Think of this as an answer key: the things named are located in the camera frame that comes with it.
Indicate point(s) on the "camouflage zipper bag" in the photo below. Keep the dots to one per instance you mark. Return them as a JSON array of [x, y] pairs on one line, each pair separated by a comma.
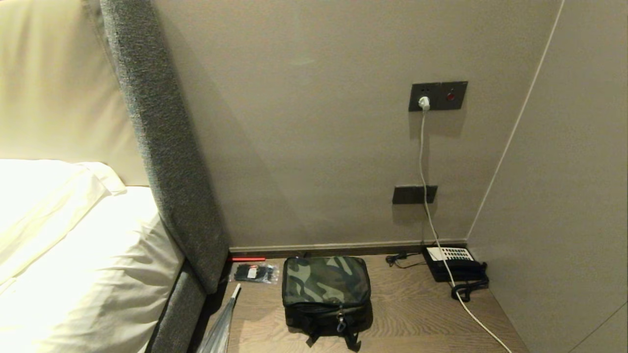
[[326, 289]]

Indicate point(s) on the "clear plastic bag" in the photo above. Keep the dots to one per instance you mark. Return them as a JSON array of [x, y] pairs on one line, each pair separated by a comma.
[[222, 326]]

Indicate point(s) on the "red pen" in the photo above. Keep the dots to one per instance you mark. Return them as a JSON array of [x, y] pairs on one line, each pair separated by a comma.
[[248, 258]]

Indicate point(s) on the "white power plug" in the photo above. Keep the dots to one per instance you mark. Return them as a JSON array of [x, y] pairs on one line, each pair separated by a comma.
[[424, 103]]

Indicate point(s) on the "grey upholstered headboard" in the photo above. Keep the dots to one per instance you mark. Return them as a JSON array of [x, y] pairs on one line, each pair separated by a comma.
[[162, 137]]

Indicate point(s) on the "black desk telephone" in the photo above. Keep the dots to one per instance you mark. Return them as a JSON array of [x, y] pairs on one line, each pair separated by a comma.
[[451, 263]]

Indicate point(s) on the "white bed sheet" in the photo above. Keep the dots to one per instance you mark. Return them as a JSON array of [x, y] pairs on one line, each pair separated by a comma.
[[93, 274]]

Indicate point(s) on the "white pillow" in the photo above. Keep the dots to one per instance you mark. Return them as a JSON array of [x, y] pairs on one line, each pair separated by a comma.
[[44, 206]]

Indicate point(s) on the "small dark wall panel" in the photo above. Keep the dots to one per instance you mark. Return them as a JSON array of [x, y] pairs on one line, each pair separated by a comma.
[[414, 194]]

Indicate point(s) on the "dark wall socket panel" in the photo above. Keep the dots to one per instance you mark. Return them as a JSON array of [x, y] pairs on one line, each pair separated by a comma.
[[438, 95]]

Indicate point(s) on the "grey upholstered bed frame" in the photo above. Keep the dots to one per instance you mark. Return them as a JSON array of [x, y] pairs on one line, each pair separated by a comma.
[[180, 314]]

